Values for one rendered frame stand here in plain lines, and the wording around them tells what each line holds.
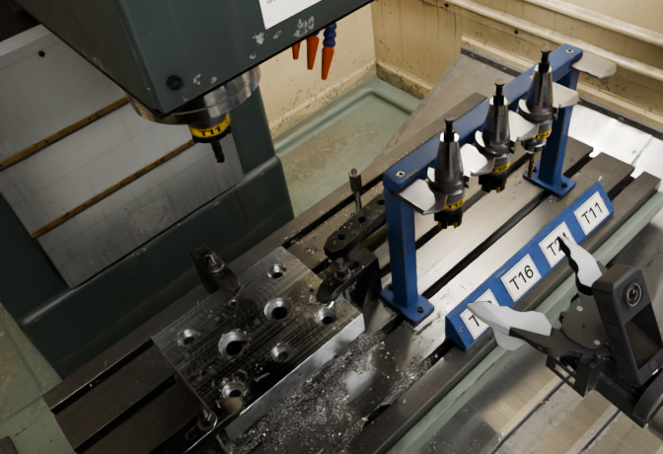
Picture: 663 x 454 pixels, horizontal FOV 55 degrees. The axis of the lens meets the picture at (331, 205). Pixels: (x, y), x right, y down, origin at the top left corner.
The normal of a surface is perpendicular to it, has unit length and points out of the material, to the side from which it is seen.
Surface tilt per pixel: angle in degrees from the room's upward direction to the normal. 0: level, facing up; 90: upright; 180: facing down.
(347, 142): 0
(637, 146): 24
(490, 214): 0
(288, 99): 90
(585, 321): 0
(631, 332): 60
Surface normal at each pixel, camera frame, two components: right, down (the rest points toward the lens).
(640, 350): 0.47, 0.08
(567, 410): -0.02, -0.77
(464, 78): -0.42, -0.42
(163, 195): 0.65, 0.48
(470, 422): -0.22, -0.62
